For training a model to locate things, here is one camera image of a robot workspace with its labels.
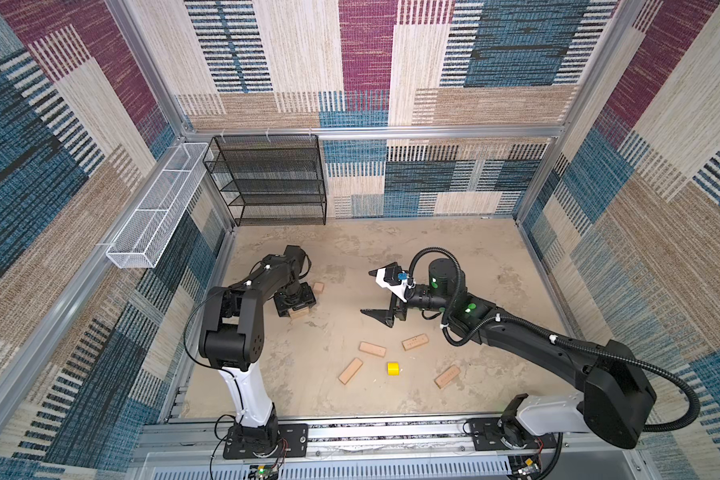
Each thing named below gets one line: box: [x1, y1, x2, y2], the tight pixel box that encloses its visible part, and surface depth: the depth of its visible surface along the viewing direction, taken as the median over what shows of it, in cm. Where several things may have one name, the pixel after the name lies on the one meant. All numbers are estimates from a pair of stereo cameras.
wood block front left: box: [338, 357, 363, 385], surface depth 85 cm
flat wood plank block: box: [358, 341, 387, 358], surface depth 89 cm
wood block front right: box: [434, 364, 461, 389], surface depth 84 cm
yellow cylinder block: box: [387, 362, 401, 376], surface depth 85 cm
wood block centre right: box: [401, 333, 429, 351], surface depth 91 cm
